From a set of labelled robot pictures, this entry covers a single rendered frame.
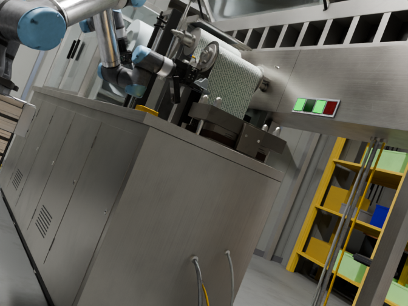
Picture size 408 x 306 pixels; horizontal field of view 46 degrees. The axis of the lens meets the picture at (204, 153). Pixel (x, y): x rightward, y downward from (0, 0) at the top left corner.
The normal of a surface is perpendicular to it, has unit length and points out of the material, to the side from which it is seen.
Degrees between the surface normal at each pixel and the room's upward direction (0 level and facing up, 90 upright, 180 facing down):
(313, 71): 90
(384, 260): 90
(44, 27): 95
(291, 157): 90
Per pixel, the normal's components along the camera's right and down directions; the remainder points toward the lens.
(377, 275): -0.80, -0.34
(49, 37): 0.79, 0.40
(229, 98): 0.46, 0.16
